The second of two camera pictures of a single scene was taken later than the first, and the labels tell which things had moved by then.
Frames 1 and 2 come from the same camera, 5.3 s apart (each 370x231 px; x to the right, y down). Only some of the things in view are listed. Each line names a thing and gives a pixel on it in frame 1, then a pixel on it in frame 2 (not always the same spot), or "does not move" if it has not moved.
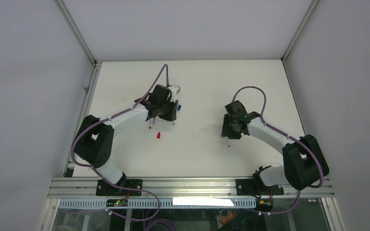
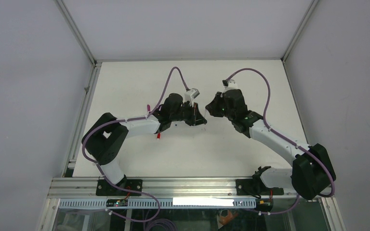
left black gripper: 171,116 → 194,119
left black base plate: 106,188 does not move
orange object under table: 225,220 does not move
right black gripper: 226,132 → 212,107
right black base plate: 250,187 does not move
